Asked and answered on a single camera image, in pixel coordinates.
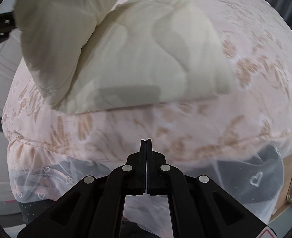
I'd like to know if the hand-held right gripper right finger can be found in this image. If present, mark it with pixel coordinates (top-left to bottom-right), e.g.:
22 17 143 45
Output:
147 139 278 238

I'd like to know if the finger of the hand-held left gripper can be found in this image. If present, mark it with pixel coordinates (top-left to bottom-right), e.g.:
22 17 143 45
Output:
0 12 16 50

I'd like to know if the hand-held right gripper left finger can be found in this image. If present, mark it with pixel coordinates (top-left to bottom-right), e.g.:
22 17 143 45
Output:
17 140 146 238

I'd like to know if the cream quilted jacket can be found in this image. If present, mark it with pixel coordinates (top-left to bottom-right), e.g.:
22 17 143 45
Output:
12 0 237 116

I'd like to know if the white wardrobe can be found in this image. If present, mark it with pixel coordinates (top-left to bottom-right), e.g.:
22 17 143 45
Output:
0 37 23 119

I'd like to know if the white lace bed skirt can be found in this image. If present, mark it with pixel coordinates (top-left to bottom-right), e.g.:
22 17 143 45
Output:
7 144 292 231

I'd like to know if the pink floral bed cover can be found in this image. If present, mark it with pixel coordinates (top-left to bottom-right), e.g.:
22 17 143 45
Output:
1 0 292 169

